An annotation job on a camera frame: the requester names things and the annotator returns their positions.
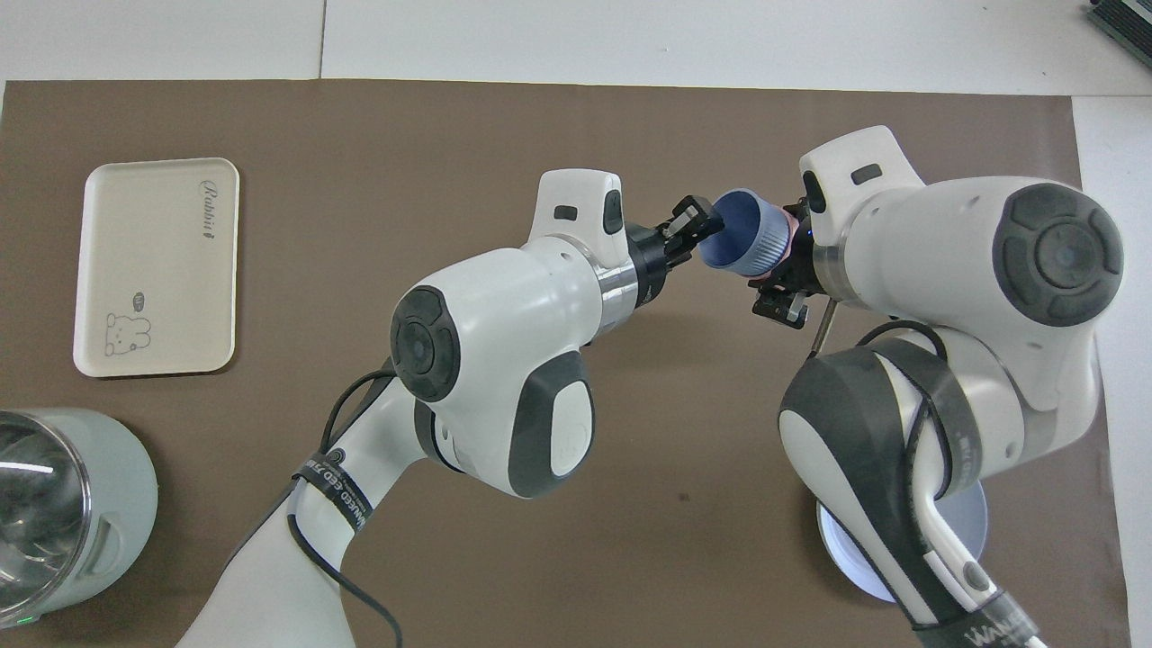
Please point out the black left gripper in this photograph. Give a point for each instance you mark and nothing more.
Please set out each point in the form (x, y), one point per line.
(650, 265)

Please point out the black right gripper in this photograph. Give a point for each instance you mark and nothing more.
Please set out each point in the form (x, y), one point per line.
(801, 270)

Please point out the blue ribbed cup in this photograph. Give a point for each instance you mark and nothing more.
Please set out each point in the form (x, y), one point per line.
(747, 234)

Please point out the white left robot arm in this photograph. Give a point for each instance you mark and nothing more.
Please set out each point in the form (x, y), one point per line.
(513, 342)

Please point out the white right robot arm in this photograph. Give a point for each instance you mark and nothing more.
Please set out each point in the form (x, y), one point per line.
(945, 252)

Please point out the cream rabbit print tray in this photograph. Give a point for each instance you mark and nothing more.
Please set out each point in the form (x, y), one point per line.
(171, 270)

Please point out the brown table mat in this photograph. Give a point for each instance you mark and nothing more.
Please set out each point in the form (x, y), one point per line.
(540, 135)

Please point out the lavender blue plate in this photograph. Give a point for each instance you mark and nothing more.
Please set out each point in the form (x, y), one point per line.
(855, 567)

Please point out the dark grey finned device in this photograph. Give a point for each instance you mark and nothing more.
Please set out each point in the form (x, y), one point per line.
(1125, 22)

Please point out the pale green cooking pot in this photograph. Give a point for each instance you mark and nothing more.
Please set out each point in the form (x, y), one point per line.
(108, 486)

